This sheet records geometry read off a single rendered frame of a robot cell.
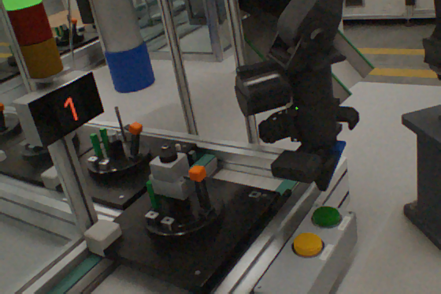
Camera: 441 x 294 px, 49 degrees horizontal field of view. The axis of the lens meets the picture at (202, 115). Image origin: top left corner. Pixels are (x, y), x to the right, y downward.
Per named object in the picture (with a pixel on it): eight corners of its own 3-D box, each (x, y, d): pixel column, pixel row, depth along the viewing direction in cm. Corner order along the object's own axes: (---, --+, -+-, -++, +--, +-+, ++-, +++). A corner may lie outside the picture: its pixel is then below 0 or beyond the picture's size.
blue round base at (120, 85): (163, 77, 184) (154, 39, 178) (136, 94, 173) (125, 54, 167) (134, 76, 193) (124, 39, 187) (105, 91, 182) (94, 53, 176)
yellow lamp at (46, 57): (71, 66, 72) (61, 35, 70) (43, 80, 68) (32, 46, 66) (50, 65, 75) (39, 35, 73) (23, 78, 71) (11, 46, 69)
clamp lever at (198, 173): (214, 206, 78) (205, 165, 75) (207, 213, 77) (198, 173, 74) (196, 202, 80) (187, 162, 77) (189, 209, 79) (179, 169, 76)
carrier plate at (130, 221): (281, 201, 84) (279, 191, 83) (203, 297, 68) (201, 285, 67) (175, 176, 98) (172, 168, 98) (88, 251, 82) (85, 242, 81)
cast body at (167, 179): (200, 186, 80) (191, 149, 77) (184, 201, 77) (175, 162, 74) (161, 177, 84) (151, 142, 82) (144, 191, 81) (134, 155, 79)
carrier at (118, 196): (198, 150, 107) (187, 98, 102) (124, 214, 90) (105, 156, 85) (120, 137, 121) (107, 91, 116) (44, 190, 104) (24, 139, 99)
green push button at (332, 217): (343, 218, 77) (342, 208, 76) (334, 233, 74) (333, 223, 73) (320, 213, 79) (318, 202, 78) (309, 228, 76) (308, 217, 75)
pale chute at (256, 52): (340, 105, 105) (353, 94, 102) (305, 131, 98) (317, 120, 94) (257, 13, 111) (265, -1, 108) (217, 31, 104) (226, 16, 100)
